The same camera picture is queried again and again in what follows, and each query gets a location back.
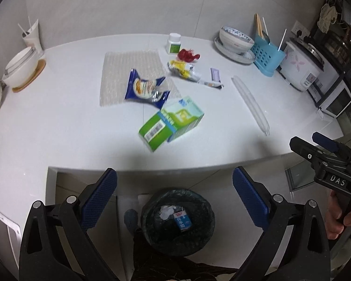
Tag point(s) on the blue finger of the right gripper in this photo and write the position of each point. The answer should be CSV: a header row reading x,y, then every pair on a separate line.
x,y
324,142

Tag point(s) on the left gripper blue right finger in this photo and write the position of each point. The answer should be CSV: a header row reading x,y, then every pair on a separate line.
x,y
293,245

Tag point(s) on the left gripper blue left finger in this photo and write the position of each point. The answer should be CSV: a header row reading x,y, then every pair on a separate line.
x,y
55,244

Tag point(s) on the long clear plastic sleeve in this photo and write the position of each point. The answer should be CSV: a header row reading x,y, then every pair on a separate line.
x,y
252,105

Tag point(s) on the small purple candy wrapper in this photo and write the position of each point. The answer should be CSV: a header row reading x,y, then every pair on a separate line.
x,y
215,75

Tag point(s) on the yellow white snack wrapper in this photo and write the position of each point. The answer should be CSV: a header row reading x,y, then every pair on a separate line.
x,y
187,72

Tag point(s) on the green white medicine box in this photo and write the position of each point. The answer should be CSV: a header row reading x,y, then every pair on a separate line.
x,y
171,122

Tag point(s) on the red mesh net bag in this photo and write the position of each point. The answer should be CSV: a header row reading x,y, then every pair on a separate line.
x,y
187,56

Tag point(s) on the white green pill bottle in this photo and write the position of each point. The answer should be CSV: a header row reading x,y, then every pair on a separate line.
x,y
173,45

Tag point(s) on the blue snack cake wrapper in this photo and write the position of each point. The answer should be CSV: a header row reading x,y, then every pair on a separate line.
x,y
146,91

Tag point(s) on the clear bubble wrap sheet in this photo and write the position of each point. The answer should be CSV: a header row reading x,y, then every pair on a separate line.
x,y
116,72

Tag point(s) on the black trash bin with bag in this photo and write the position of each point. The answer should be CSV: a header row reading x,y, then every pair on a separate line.
x,y
177,221

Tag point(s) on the person's right hand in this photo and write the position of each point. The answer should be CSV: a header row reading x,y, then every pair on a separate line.
x,y
333,214

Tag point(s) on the white microwave oven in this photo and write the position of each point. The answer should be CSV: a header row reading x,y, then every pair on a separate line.
x,y
335,103

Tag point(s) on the white floral rice cooker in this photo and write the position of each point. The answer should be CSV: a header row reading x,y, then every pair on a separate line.
x,y
301,65

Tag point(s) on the blue plastic utensil holder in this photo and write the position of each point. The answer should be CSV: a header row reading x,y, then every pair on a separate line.
x,y
268,56

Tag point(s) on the white straw in holder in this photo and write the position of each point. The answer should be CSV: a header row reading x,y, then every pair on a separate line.
x,y
282,39

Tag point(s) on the blue patterned ceramic plate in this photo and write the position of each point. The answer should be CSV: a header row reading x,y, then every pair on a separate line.
x,y
246,58

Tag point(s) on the metal spoon in holder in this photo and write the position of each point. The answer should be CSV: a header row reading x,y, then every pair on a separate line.
x,y
266,37

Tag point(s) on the blue patterned ceramic bowl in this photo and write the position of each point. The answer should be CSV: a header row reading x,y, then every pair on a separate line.
x,y
234,40

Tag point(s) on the wooden chopsticks in holder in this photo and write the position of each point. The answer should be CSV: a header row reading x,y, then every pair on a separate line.
x,y
259,27

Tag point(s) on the white bowl with glass lid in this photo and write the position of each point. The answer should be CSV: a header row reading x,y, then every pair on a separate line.
x,y
20,69

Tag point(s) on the round wooden coaster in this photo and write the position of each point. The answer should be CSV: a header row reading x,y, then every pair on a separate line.
x,y
40,67

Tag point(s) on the white pointed ceramic cup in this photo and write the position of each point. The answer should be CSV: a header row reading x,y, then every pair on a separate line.
x,y
31,37

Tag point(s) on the wall socket with black plug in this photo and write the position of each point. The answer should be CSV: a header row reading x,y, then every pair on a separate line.
x,y
298,30

